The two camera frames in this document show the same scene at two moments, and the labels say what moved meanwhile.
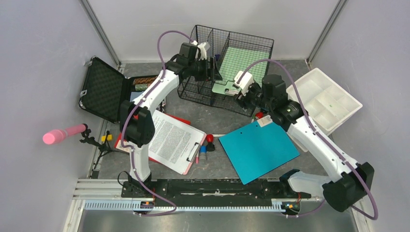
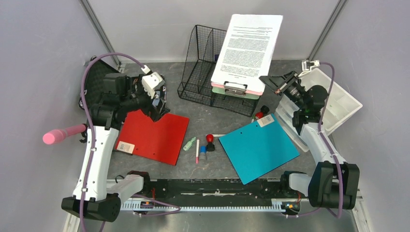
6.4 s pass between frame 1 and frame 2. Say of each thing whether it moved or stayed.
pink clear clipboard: moved
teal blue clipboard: stayed
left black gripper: moved
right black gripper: moved
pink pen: stayed
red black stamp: stayed
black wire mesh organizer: stayed
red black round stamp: stayed
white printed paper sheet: moved
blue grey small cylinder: stayed
